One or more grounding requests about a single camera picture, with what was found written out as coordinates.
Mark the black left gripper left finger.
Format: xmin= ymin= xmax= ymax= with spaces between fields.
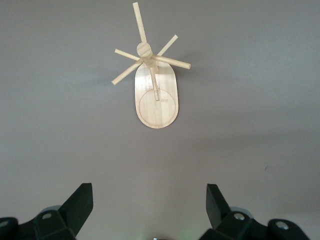
xmin=32 ymin=182 xmax=94 ymax=240

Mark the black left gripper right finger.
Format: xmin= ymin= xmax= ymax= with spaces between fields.
xmin=199 ymin=183 xmax=253 ymax=240

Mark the wooden cup rack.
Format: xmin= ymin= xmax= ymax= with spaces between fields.
xmin=111 ymin=2 xmax=192 ymax=130

